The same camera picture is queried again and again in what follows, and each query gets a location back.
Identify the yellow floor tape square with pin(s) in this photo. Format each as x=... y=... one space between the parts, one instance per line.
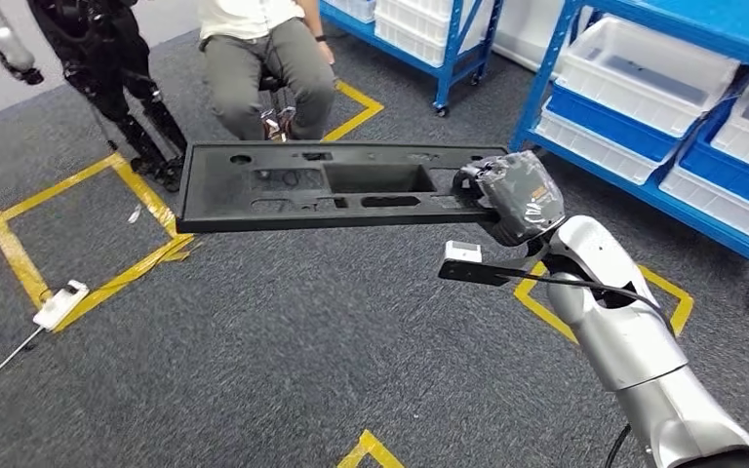
x=19 y=258
x=368 y=446

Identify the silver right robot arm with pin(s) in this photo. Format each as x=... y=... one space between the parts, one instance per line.
x=626 y=349

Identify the white power strip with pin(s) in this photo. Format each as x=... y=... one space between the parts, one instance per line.
x=58 y=307

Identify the blue metal shelf rack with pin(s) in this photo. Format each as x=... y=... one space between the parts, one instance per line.
x=541 y=77
x=452 y=64

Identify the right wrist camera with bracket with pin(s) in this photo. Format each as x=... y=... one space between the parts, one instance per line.
x=471 y=271

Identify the person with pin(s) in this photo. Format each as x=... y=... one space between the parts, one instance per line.
x=245 y=71

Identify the white paper scrap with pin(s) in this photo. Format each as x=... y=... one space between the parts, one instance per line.
x=135 y=214

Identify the black standing humanoid robot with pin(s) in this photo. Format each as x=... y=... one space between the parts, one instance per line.
x=103 y=58

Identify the chrome stool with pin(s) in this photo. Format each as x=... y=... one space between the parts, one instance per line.
x=277 y=123

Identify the black plastic panel part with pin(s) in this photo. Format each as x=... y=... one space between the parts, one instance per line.
x=219 y=200

